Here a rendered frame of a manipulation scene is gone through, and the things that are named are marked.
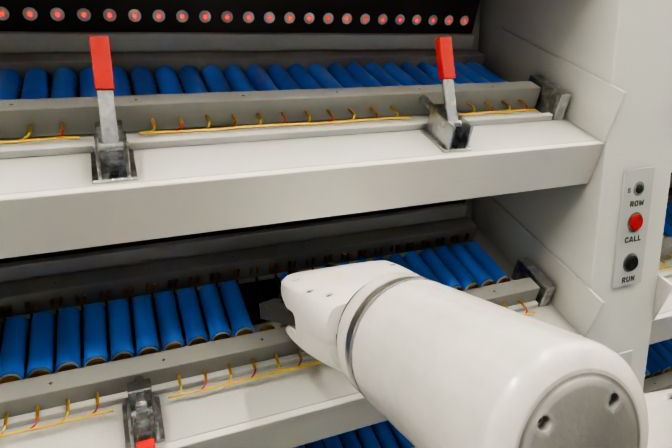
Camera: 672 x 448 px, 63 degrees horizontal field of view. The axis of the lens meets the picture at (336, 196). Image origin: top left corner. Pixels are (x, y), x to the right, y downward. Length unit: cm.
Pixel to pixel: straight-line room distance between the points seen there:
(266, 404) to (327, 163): 20
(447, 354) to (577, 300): 38
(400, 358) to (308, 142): 22
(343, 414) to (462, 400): 27
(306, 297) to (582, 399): 21
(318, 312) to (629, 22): 38
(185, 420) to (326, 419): 12
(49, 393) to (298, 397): 19
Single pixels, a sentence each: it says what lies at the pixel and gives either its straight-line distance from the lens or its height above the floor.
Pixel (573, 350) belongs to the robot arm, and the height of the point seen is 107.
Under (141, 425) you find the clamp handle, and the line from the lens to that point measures 44.
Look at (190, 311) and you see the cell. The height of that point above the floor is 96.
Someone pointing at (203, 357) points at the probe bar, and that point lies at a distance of 48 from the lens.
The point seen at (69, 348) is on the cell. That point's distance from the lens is 51.
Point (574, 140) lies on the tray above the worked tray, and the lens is 55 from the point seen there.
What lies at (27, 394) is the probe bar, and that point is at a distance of 48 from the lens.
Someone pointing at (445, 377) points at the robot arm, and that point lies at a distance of 25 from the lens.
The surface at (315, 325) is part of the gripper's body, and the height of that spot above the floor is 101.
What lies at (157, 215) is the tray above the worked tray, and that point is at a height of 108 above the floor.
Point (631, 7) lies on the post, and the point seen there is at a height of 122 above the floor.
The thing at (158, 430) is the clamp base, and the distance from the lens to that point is 46.
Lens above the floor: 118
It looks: 14 degrees down
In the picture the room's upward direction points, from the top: 1 degrees counter-clockwise
